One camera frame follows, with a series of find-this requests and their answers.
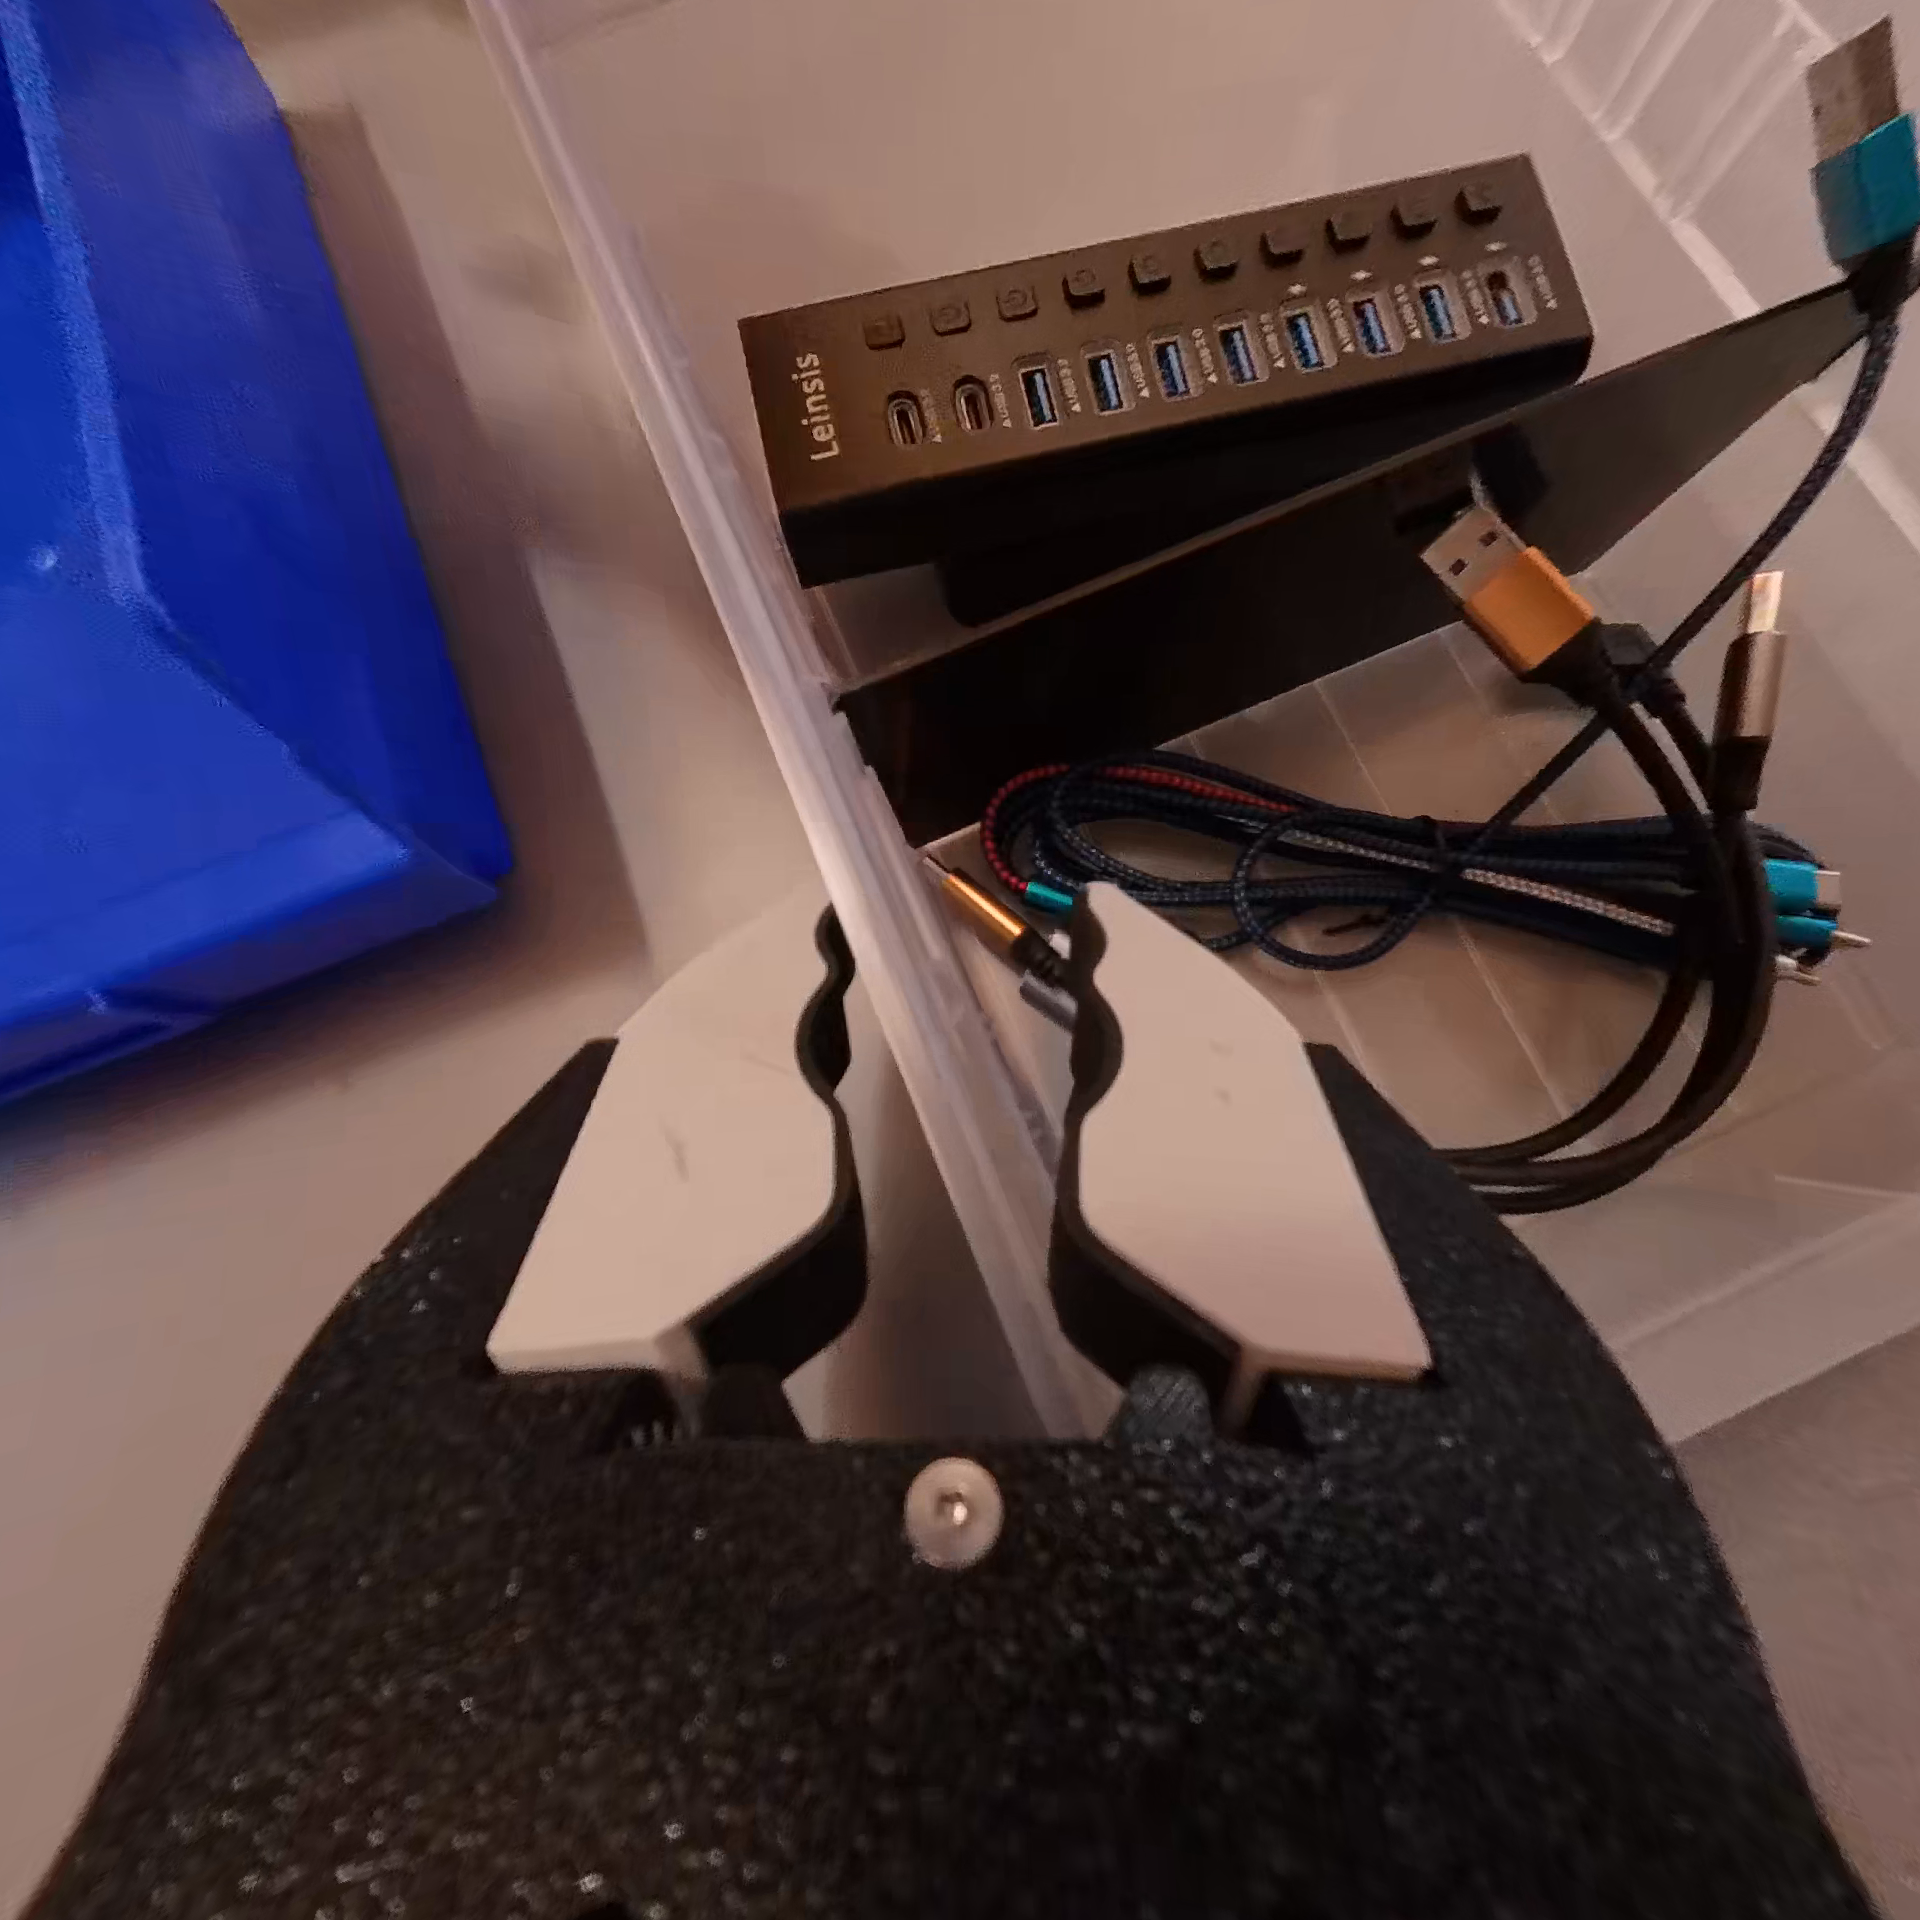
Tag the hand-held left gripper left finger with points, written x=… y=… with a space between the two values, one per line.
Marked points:
x=690 y=1172

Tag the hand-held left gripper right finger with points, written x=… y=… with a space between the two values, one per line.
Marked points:
x=1259 y=1185

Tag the black usb hub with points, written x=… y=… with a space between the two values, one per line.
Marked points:
x=1049 y=464

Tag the clear plastic bin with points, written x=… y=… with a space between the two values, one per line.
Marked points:
x=931 y=181

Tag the black divider plate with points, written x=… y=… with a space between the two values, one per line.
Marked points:
x=1140 y=674

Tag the large blue plastic bin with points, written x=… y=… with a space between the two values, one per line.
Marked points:
x=194 y=600

